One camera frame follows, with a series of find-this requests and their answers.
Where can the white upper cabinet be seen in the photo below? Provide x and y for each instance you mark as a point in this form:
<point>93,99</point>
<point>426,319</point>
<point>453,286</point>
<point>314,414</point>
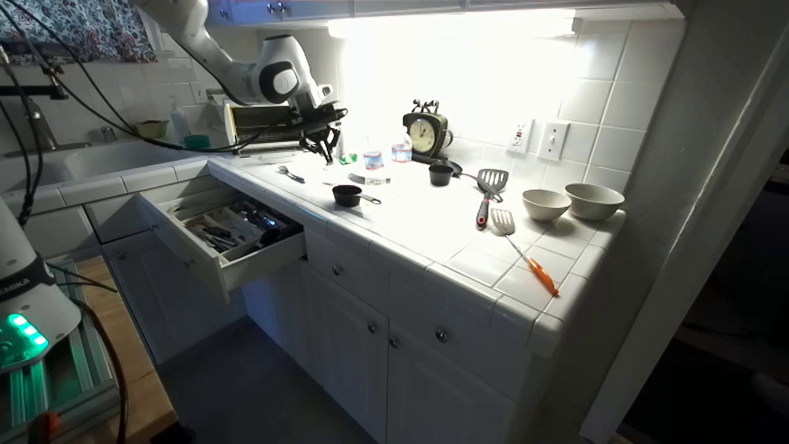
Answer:
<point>409,5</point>

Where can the metal sink faucet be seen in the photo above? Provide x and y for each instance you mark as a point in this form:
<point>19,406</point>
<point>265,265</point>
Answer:
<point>38,124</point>

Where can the white open drawer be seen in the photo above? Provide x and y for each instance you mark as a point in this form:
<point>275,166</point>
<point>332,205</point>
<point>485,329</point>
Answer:
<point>254,265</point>

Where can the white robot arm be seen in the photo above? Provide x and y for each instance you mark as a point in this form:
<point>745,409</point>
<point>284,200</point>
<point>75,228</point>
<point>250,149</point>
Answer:
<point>279,78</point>

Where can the upper cabinet metal knob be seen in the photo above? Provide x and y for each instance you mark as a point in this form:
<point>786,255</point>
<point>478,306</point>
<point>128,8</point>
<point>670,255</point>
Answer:
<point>279,8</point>

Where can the small black cup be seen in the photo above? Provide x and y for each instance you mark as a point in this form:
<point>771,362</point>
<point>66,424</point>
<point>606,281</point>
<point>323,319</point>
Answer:
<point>440,173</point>
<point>345,195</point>

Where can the clear plastic container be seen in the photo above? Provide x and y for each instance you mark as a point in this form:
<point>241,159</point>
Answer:
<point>373,159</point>

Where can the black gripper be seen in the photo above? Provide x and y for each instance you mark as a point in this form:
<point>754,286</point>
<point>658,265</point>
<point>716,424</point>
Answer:
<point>320,121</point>

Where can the dark ornate table clock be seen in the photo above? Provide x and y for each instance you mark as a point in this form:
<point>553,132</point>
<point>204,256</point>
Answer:
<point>425,134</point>

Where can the clear water bottle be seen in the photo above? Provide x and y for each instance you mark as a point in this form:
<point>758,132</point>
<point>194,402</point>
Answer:
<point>400,152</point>

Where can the white wall switch plate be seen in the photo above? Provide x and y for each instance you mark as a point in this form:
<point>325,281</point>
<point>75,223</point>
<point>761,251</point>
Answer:
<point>517,137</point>

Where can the white sink basin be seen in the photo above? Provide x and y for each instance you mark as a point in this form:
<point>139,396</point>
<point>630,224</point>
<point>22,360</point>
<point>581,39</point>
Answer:
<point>40,168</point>

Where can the under cabinet light strip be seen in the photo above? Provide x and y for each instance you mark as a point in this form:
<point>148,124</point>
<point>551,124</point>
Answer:
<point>451,26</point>

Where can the teal slatted cart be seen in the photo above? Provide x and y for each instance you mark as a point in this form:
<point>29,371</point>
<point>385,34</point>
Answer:
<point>82,374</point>

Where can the round metal cabinet knob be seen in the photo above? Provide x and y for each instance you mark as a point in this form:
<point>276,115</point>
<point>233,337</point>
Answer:
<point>442,333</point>
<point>394,341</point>
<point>369,325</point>
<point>336,269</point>

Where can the floral patterned curtain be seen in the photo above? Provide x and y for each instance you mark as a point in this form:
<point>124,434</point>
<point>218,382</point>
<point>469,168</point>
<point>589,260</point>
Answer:
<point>75,28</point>

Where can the white wall outlet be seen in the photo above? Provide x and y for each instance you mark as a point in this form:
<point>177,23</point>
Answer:
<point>553,140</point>

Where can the toaster oven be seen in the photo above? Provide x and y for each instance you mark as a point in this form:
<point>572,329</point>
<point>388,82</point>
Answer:
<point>262,124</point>

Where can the white base cabinet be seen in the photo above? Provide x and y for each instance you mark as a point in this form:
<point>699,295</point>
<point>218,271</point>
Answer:
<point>458,385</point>

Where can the silver metal spoon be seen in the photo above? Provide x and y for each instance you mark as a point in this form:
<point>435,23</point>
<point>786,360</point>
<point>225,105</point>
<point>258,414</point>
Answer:
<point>288,173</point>

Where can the white oval utensil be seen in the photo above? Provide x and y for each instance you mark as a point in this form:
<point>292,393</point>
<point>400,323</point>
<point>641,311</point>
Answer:
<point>501,221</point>

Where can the silver metal fork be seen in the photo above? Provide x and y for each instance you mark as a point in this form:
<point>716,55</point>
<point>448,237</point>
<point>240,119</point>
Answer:
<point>332,159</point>

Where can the small beige ceramic bowl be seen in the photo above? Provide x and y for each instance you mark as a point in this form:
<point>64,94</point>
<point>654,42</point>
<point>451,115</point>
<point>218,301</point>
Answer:
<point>544,203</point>

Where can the small green item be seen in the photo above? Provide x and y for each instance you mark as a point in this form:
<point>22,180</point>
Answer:
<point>347,159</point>

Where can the red round knob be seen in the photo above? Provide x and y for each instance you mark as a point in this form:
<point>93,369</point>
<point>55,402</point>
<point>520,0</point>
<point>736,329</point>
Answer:
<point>43,427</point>

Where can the white cutlery organizer tray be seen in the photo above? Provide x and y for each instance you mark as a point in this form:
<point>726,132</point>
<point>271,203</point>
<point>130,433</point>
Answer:
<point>230,229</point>

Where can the black horizontal bar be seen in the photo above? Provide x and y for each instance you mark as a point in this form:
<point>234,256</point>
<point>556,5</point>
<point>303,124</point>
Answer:
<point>32,90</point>

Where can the green sponge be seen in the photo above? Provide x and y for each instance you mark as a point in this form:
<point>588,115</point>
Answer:
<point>198,140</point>

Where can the white device green light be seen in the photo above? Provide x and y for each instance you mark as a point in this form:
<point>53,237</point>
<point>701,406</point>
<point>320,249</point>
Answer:
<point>32,311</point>

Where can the small yellow bowl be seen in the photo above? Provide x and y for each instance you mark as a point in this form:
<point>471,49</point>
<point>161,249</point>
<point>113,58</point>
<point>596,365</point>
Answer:
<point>150,129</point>

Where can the small gray metal piece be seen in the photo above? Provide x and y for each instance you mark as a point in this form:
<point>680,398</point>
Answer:
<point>369,197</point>

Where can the large beige ceramic bowl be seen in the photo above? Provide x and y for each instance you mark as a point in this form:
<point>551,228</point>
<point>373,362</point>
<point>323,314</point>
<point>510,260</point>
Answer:
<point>595,200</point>

